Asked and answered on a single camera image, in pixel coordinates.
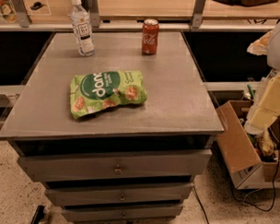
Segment brown cardboard box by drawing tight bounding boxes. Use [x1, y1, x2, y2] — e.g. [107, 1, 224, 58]
[216, 100, 280, 190]

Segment grey drawer cabinet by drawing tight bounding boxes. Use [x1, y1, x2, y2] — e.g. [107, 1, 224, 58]
[0, 32, 223, 210]

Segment green rice chip bag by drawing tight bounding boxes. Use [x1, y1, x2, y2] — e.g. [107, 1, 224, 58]
[69, 70, 147, 119]

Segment clear plastic water bottle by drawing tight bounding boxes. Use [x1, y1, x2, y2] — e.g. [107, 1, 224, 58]
[70, 0, 95, 57]

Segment black cable on floor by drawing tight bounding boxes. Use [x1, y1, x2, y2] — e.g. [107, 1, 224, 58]
[191, 186, 218, 224]

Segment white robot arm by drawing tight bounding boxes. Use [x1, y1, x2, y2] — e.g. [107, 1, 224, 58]
[244, 21, 280, 135]

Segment middle grey drawer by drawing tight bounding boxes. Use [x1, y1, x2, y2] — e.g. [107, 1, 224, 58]
[45, 183, 193, 207]

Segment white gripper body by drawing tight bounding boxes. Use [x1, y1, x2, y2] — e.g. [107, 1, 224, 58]
[246, 30, 272, 55]

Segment grey drawer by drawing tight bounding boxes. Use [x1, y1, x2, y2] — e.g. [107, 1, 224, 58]
[17, 149, 212, 183]
[62, 203, 183, 222]
[45, 183, 193, 207]

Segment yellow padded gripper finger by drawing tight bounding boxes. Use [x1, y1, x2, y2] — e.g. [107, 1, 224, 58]
[243, 73, 280, 135]

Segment bottom grey drawer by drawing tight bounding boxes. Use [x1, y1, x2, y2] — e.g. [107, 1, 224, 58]
[62, 203, 183, 222]

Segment top grey drawer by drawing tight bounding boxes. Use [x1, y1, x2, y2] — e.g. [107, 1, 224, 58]
[17, 149, 212, 183]

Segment red cola can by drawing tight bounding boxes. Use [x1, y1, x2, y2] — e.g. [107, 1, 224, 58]
[141, 19, 159, 54]

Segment wooden shelf with metal posts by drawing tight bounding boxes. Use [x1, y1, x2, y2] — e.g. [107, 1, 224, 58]
[0, 0, 280, 32]

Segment black cable near box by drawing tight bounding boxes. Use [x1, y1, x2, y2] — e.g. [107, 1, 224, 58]
[229, 112, 280, 213]

